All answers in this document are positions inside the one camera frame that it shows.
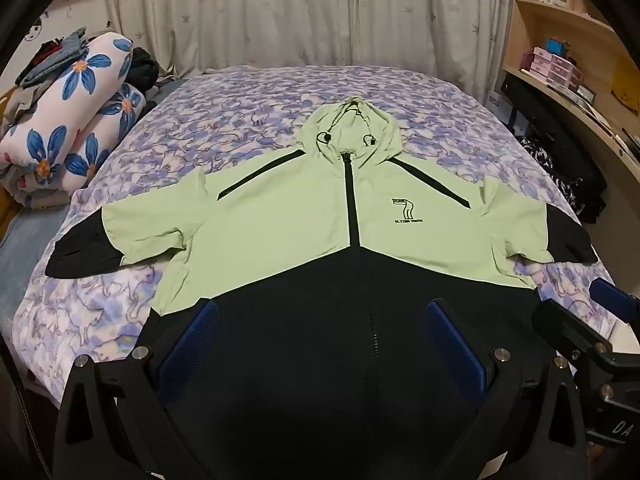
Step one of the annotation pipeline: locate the black crumpled cloth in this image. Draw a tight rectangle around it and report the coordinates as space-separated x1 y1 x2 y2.
129 47 160 103

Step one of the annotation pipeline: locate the black white printed cloth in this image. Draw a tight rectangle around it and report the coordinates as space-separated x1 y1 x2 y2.
515 125 608 226

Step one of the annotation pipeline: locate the purple floral fleece blanket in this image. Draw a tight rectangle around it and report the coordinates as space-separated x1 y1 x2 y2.
12 64 618 396

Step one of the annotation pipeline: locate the white cardboard box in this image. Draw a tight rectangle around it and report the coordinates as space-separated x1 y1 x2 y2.
487 91 516 121

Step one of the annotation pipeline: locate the wooden shelf unit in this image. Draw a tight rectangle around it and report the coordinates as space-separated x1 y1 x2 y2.
502 0 640 196

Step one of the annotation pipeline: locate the grey folded blanket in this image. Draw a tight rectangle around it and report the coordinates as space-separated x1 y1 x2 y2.
0 160 73 208

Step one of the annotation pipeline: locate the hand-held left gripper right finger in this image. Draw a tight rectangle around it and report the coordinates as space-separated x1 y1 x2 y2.
424 298 590 480

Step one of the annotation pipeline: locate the grey bed sheet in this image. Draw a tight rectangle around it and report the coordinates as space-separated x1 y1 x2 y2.
0 200 71 356

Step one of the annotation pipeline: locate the white patterned curtain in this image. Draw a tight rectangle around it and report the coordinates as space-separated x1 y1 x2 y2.
102 0 516 81

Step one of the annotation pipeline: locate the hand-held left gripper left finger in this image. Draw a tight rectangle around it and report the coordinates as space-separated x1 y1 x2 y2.
54 299 221 480

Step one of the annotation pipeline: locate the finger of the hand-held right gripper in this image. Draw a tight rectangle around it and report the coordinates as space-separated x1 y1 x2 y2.
589 276 640 317
531 299 620 362

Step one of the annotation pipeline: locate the white blue-flowered rolled quilt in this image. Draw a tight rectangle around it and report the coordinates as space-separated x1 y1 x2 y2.
0 31 135 171
62 82 147 193

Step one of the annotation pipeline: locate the green and black hooded jacket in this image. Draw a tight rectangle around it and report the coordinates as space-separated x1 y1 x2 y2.
45 95 599 480

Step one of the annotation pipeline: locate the stack of pink boxes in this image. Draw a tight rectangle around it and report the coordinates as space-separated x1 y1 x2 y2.
521 46 585 92

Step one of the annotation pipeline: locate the pile of grey clothes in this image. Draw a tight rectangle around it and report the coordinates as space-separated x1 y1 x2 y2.
15 29 90 88

